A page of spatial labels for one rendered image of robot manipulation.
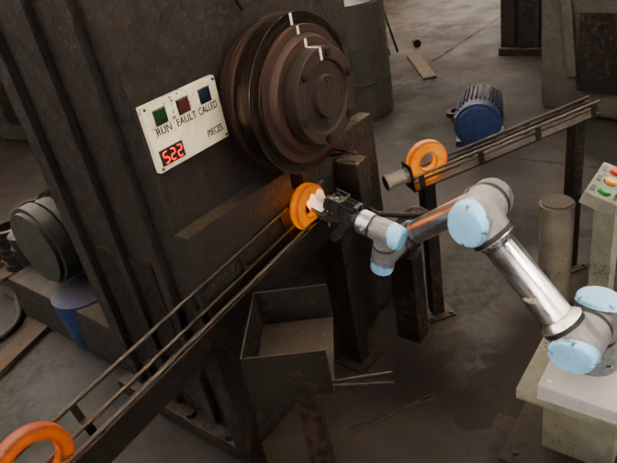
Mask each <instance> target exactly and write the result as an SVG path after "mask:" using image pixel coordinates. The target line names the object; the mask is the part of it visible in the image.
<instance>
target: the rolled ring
mask: <svg viewBox="0 0 617 463"><path fill-rule="evenodd" d="M40 440H50V441H52V443H53V444H54V447H55V455H54V459H53V461H52V463H64V462H65V461H66V460H67V459H68V458H69V457H71V456H72V455H73V454H74V443H73V439H72V437H71V435H70V434H69V433H68V432H67V431H66V430H65V429H63V428H62V427H61V426H59V425H58V424H56V423H53V422H49V421H38V422H34V423H28V424H26V425H24V426H22V427H20V428H18V429H16V431H14V432H13V433H12V434H10V435H9V436H8V437H7V438H6V439H5V440H4V441H3V442H2V443H1V444H0V463H13V461H14V459H15V458H16V457H17V455H18V454H19V453H20V452H21V451H22V450H23V449H24V448H26V447H27V446H29V445H31V444H33V443H35V442H38V441H40Z"/></svg>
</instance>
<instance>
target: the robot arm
mask: <svg viewBox="0 0 617 463"><path fill-rule="evenodd" d="M340 191H341V192H343V193H345V194H346V197H343V196H341V195H340ZM350 195H351V194H349V193H346V192H344V191H342V190H340V189H338V188H336V194H332V195H331V196H330V195H328V196H327V197H325V196H324V193H323V191H322V190H321V189H318V190H317V192H316V195H314V194H311V195H310V198H309V200H308V202H307V206H308V208H309V209H310V211H311V212H312V213H313V214H314V215H315V216H316V217H317V218H319V219H321V220H325V221H328V222H331V223H338V222H339V223H342V224H341V225H340V226H339V227H338V228H337V229H335V230H333V232H332V233H331V236H330V237H329V238H330V239H331V240H332V241H333V242H334V243H335V242H336V241H339V240H340V239H341V238H342V237H343V235H344V233H345V232H346V231H347V230H348V229H349V228H351V229H352V230H355V231H356V232H358V233H361V234H362V235H364V236H366V237H368V238H370V239H372V240H373V248H372V255H371V258H370V261H371V265H370V266H371V270H372V271H373V272H374V273H375V274H376V275H379V276H388V275H390V274H391V273H392V272H393V269H394V267H395V263H396V261H397V260H398V259H399V258H400V257H401V256H402V255H403V254H404V253H406V252H407V251H408V250H409V248H410V247H411V246H413V245H415V244H418V243H421V242H423V241H426V240H428V239H430V238H432V237H434V236H436V235H438V234H440V233H442V232H446V231H448V230H449V232H450V234H451V236H452V237H453V238H454V240H455V241H456V242H458V243H459V244H461V245H464V246H465V247H468V248H473V249H474V250H475V251H476V252H477V253H482V254H485V255H486V256H487V257H488V258H489V260H490V261H491V262H492V263H493V265H494V266H495V267H496V268H497V269H498V270H499V271H500V273H501V274H502V275H503V276H504V278H505V279H506V280H507V281H508V283H509V284H510V285H511V287H512V288H513V289H514V290H515V292H516V293H517V294H518V295H519V297H520V298H521V299H522V301H523V302H524V303H525V304H526V306H527V307H528V308H529V309H530V310H531V312H532V313H533V314H534V316H535V317H536V318H537V319H538V321H539V322H540V323H541V324H542V325H543V326H542V335H543V336H544V338H545V339H546V340H547V342H548V343H549V344H550V345H548V352H547V354H548V356H549V358H550V359H551V361H552V362H553V363H554V364H555V365H556V366H558V367H560V368H561V369H563V370H565V371H569V372H571V373H575V374H584V375H587V376H592V377H605V376H609V375H611V374H613V373H614V372H616V371H617V293H616V292H615V291H613V290H611V289H609V288H604V287H598V286H591V287H584V288H581V289H579V290H578V291H577V293H576V296H575V305H574V307H573V306H570V305H569V304H568V302H567V301H566V300H565V298H564V297H563V296H562V295H561V293H560V292H559V291H558V290H557V288H556V287H555V286H554V284H553V283H552V282H551V281H550V280H549V278H548V277H547V276H546V275H545V273H544V272H543V271H542V269H541V268H540V267H539V266H538V265H537V264H536V263H535V262H534V260H533V259H532V258H531V256H530V255H529V254H528V253H527V251H526V250H525V249H524V248H523V246H522V245H521V244H520V243H519V241H518V240H517V239H516V238H515V236H514V235H513V233H512V231H513V224H512V223H511V222H510V220H509V219H508V218H507V215H508V214H509V212H510V210H511V208H512V205H513V194H512V191H511V189H510V187H509V186H508V185H507V184H506V183H505V182H504V181H502V180H500V179H498V178H486V179H483V180H481V181H479V182H478V183H476V184H475V185H473V186H471V187H469V188H468V189H467V190H466V191H465V193H464V195H462V196H460V197H458V198H455V199H453V200H451V201H449V202H447V203H445V204H443V205H441V206H440V207H438V208H436V209H433V210H431V211H429V212H427V213H425V214H423V215H421V216H419V217H418V218H416V219H414V220H406V221H405V222H403V223H401V224H400V225H399V224H397V223H396V222H393V221H391V220H387V219H385V218H383V217H381V216H379V215H377V214H375V213H373V212H371V211H369V210H367V209H363V206H364V204H363V203H361V202H358V201H356V200H354V199H352V198H350ZM345 219H346V220H345Z"/></svg>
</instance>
